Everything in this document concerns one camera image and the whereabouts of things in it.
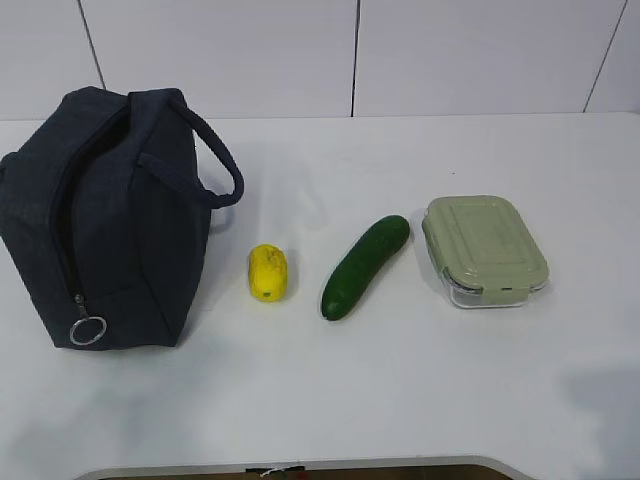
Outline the green cucumber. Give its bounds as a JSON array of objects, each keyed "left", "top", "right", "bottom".
[{"left": 320, "top": 215, "right": 410, "bottom": 321}]

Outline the yellow lemon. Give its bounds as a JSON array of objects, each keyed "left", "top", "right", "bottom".
[{"left": 248, "top": 244, "right": 288, "bottom": 302}]

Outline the glass container green lid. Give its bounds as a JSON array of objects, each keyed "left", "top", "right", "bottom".
[{"left": 422, "top": 195, "right": 549, "bottom": 309}]

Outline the navy blue lunch bag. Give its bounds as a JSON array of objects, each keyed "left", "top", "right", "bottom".
[{"left": 1, "top": 87, "right": 245, "bottom": 351}]

